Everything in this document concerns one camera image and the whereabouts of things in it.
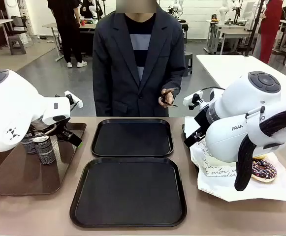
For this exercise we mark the person in dark blazer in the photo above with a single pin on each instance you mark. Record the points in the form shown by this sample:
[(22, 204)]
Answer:
[(113, 73)]

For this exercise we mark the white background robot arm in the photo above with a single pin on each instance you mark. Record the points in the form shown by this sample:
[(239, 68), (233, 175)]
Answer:
[(223, 9), (177, 7)]

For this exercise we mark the brown plastic tray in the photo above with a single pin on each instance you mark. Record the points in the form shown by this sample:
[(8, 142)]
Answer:
[(22, 177)]

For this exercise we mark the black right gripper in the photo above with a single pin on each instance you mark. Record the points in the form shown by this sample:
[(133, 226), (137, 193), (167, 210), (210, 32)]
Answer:
[(201, 121)]

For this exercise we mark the brown tongs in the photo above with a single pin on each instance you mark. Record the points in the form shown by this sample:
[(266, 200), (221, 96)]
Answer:
[(168, 91)]

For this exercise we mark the black office chair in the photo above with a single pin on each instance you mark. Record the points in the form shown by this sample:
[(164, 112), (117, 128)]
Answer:
[(18, 24)]

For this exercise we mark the white side table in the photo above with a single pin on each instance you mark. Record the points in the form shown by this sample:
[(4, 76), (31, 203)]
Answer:
[(231, 71)]

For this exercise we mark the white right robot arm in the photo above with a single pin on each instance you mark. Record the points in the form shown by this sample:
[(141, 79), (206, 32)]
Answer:
[(241, 115)]

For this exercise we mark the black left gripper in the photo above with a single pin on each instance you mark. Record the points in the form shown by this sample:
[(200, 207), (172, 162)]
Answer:
[(63, 130)]

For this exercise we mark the chocolate sprinkled donut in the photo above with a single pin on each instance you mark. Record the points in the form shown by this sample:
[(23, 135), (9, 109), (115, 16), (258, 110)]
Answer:
[(264, 172)]

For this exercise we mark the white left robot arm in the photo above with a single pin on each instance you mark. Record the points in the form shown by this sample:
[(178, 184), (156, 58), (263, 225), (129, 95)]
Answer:
[(14, 105)]

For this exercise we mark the dark round stool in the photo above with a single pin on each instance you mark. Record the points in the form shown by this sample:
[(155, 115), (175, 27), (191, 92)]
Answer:
[(189, 62)]

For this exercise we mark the black tray under paper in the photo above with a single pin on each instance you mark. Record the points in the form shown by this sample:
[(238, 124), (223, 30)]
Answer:
[(183, 132)]

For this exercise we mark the background workbench with robot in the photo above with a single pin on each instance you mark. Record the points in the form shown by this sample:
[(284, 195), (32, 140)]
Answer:
[(231, 32)]

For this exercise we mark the grey plastic stool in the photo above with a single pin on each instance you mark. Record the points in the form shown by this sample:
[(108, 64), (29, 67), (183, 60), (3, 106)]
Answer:
[(17, 45)]

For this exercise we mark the empty white paper donut box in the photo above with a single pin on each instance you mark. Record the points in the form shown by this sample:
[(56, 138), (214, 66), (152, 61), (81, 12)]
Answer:
[(214, 169)]

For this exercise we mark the person's left forearm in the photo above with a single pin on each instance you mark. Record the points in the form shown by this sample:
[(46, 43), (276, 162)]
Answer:
[(176, 81)]

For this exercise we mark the white paper sheet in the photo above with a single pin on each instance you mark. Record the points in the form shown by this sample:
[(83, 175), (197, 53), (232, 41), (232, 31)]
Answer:
[(219, 186)]

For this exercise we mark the person's left hand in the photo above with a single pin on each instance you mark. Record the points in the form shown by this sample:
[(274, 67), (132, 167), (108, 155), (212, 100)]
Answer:
[(168, 99)]

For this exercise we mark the bystander in black clothes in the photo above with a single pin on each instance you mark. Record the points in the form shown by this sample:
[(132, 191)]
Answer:
[(67, 32)]

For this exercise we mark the person's right forearm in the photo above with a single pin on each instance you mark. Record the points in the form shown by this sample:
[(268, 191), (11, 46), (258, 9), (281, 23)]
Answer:
[(103, 98)]

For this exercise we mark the small black serving tray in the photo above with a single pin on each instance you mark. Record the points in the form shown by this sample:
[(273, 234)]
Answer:
[(131, 137)]

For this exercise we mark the beige desk white legs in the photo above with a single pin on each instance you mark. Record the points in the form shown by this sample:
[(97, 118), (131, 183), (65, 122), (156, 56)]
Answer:
[(55, 25)]

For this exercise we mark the large black serving tray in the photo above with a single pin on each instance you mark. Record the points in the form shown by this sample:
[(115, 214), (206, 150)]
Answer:
[(128, 194)]

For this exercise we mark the bystander in red apron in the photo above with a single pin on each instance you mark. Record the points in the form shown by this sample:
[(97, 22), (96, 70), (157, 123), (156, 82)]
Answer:
[(268, 29)]

